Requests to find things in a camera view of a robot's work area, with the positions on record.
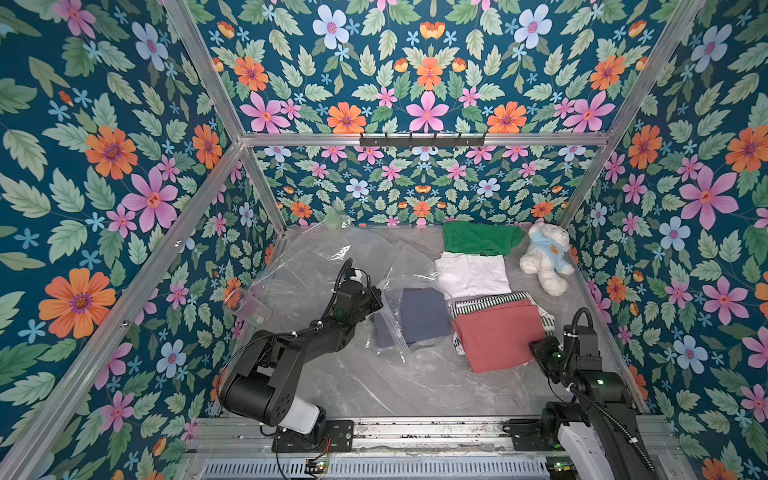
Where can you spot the aluminium front rail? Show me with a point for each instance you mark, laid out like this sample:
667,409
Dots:
441,434

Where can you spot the clear plastic vacuum bag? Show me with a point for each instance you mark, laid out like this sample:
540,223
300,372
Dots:
394,284

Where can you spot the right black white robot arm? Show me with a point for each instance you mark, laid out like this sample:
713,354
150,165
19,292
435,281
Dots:
598,426

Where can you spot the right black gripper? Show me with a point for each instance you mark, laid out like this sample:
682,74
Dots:
541,352

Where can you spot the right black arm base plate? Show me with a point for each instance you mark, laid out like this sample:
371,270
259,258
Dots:
530,434

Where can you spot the white teddy bear blue shirt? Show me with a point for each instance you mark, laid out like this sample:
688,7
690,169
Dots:
545,257

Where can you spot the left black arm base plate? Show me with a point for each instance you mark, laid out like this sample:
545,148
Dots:
329,436

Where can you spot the white slotted cable duct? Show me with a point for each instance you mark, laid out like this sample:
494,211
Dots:
380,468

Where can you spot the dark blue folded garment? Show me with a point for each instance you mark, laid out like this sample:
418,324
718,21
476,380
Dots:
419,314

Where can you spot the red garment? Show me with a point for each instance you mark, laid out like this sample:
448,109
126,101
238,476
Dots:
498,338

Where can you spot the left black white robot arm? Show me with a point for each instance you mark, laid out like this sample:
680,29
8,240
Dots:
262,385

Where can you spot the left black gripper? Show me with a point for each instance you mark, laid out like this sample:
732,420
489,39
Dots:
374,302

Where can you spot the green t-shirt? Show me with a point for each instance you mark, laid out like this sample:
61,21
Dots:
481,239

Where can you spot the black wall hook rail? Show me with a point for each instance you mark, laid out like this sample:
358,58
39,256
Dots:
440,141

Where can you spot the green white striped garment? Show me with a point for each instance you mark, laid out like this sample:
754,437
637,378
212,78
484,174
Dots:
463,307

